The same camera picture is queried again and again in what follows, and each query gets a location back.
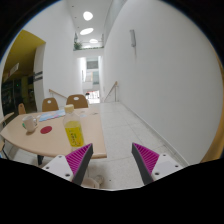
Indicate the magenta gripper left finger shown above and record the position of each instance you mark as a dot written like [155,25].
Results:
[71,167]

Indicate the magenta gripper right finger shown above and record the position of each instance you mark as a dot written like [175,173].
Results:
[153,166]

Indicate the yellow drink plastic bottle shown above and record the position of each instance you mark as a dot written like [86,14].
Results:
[72,125]

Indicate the red round coaster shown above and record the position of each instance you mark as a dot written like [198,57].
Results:
[46,129]

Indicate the light wooden table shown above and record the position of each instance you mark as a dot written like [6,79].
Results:
[56,141]

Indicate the wooden chair with hole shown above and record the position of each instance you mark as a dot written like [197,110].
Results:
[77,100]

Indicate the white ceramic mug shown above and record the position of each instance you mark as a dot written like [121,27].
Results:
[30,123]

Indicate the wooden handrail left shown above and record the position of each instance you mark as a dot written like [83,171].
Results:
[54,92]

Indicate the small wooden chair left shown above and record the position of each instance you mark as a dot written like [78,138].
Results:
[21,109]

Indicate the wooden stair handrail right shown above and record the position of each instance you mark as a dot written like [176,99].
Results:
[112,90]

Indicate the green balcony plant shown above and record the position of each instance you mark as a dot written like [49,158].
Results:
[77,45]

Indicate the oval ceiling lamp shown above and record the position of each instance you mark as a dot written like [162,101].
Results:
[86,31]

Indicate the round ceiling lamp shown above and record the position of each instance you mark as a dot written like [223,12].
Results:
[87,15]

